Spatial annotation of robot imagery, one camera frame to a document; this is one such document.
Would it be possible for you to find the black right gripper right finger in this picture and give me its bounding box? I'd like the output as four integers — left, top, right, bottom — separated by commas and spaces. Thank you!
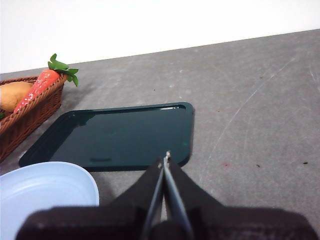
163, 150, 224, 240

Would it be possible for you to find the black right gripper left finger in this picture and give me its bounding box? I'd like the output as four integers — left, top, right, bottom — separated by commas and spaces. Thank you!
107, 156, 165, 240

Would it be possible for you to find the light blue plate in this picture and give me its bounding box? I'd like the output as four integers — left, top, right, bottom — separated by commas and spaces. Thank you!
0, 161, 100, 240

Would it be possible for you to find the dark green tray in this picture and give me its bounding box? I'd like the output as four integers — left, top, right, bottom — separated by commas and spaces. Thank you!
18, 101, 195, 173

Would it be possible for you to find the brown wicker basket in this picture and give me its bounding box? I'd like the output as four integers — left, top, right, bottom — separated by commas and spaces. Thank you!
0, 76, 68, 162

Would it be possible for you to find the orange toy carrot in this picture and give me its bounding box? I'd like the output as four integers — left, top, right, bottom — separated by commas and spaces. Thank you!
13, 53, 80, 114

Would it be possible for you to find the yellow-brown potato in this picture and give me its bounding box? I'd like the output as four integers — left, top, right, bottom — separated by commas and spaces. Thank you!
0, 81, 34, 113

